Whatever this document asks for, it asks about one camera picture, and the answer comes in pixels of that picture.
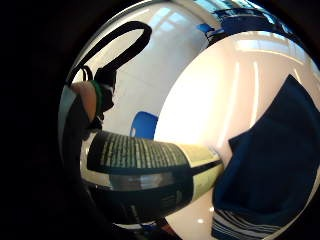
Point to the black and yellow printed box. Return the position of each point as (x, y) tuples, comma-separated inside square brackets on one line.
[(143, 173)]

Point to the blue chair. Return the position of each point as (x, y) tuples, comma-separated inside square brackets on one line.
[(144, 125)]

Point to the dark blue striped cloth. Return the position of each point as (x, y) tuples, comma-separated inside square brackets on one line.
[(273, 160)]

